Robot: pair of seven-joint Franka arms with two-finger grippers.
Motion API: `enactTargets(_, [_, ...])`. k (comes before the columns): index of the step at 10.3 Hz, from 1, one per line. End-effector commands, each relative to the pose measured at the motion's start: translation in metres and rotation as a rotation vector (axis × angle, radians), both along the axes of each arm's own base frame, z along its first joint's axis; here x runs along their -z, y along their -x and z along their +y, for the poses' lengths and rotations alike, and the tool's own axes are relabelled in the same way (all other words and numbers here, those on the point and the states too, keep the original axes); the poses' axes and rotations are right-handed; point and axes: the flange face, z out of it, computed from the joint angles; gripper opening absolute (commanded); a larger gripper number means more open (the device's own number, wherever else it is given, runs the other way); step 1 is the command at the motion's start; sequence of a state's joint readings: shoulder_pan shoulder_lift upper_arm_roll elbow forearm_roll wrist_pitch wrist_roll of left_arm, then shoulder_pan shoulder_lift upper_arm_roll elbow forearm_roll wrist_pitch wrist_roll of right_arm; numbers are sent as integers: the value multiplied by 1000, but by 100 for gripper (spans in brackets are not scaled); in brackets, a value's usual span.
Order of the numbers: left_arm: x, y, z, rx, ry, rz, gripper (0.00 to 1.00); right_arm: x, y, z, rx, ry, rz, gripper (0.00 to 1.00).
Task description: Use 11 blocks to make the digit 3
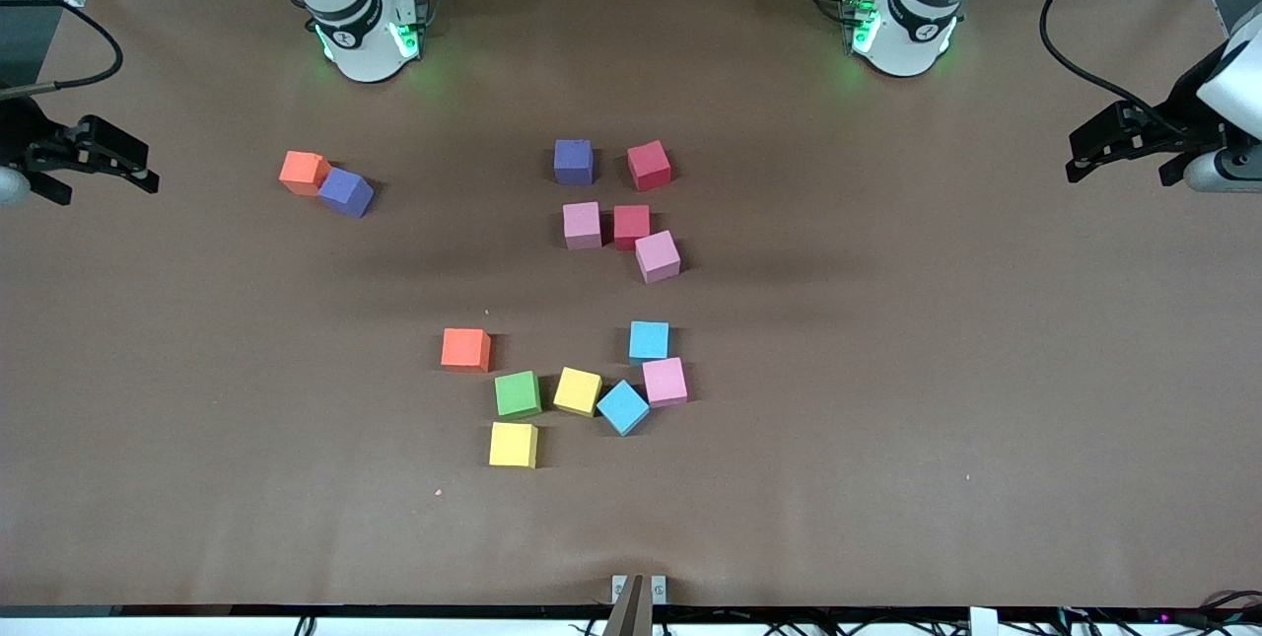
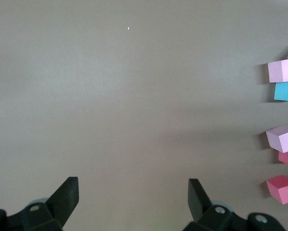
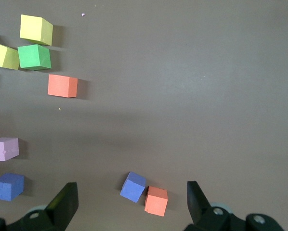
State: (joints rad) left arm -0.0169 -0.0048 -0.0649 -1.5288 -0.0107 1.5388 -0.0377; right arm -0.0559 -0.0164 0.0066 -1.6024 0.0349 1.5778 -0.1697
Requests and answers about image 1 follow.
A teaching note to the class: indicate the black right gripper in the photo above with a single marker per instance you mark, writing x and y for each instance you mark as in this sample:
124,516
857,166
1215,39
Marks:
22,141

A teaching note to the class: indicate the blue foam block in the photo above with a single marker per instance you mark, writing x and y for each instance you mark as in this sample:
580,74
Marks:
623,406
649,339

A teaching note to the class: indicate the brown paper table cover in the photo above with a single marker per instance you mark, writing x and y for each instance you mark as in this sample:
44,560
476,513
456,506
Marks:
887,478

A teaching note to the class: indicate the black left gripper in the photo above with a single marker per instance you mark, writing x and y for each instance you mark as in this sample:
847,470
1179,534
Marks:
1176,120

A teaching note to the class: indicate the pink foam block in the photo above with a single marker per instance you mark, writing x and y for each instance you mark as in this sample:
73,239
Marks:
582,225
665,381
658,255

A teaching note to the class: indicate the small metal bracket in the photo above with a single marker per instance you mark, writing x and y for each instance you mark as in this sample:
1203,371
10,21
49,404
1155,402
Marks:
659,589

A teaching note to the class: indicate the green foam block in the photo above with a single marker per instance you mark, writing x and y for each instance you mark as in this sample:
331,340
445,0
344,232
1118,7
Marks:
517,392

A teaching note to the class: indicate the yellow foam block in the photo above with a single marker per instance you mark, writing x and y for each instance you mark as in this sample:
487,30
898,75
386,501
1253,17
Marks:
578,389
513,443

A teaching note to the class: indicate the red foam block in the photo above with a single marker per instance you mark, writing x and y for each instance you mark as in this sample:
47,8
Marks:
632,225
649,166

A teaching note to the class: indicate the white table edge rail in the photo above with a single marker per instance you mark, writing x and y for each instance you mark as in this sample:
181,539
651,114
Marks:
197,628

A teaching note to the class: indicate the brown wedge post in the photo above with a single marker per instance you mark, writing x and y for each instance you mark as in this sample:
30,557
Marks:
628,611

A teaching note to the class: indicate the orange foam block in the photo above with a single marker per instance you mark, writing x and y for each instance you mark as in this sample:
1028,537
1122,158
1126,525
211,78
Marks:
302,171
464,347

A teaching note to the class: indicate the white edge bracket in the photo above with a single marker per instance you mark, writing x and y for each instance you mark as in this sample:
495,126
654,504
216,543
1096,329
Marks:
983,621

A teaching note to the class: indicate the purple foam block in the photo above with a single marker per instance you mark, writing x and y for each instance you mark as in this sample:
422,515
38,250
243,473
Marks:
573,162
345,190

